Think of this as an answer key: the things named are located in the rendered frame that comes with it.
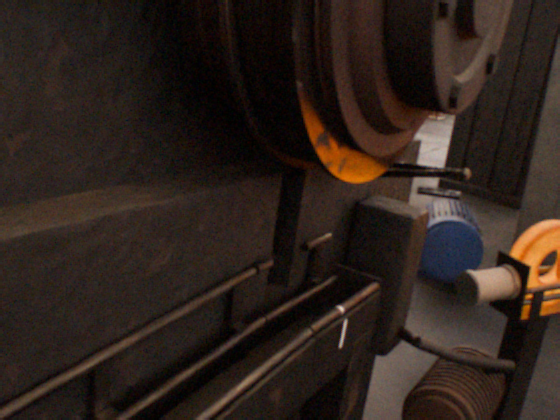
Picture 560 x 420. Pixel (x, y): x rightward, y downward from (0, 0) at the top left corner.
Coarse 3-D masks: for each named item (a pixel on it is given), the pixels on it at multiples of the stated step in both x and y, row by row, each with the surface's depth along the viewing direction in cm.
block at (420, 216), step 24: (360, 216) 97; (384, 216) 95; (408, 216) 94; (360, 240) 98; (384, 240) 96; (408, 240) 94; (360, 264) 99; (384, 264) 97; (408, 264) 96; (384, 288) 97; (408, 288) 99; (384, 312) 98; (384, 336) 99
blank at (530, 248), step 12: (540, 228) 108; (552, 228) 107; (516, 240) 109; (528, 240) 107; (540, 240) 107; (552, 240) 108; (516, 252) 108; (528, 252) 107; (540, 252) 108; (552, 276) 113
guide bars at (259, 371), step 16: (368, 288) 87; (352, 304) 82; (320, 320) 75; (304, 336) 71; (288, 352) 69; (256, 368) 64; (272, 368) 66; (240, 384) 62; (224, 400) 59; (208, 416) 57
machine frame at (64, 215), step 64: (0, 0) 45; (64, 0) 50; (128, 0) 56; (0, 64) 47; (64, 64) 52; (128, 64) 58; (0, 128) 48; (64, 128) 54; (128, 128) 60; (192, 128) 68; (0, 192) 50; (64, 192) 55; (128, 192) 59; (192, 192) 63; (256, 192) 73; (320, 192) 87; (384, 192) 109; (0, 256) 45; (64, 256) 50; (128, 256) 57; (192, 256) 65; (256, 256) 77; (320, 256) 93; (0, 320) 46; (64, 320) 52; (128, 320) 59; (192, 320) 69; (0, 384) 48; (128, 384) 62; (192, 384) 72
